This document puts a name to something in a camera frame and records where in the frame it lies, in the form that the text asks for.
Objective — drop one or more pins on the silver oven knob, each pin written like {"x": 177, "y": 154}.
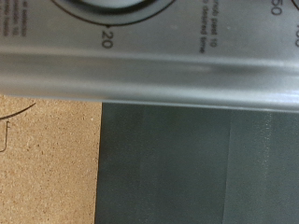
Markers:
{"x": 109, "y": 3}

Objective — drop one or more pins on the silver toaster oven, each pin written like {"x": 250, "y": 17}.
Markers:
{"x": 155, "y": 62}

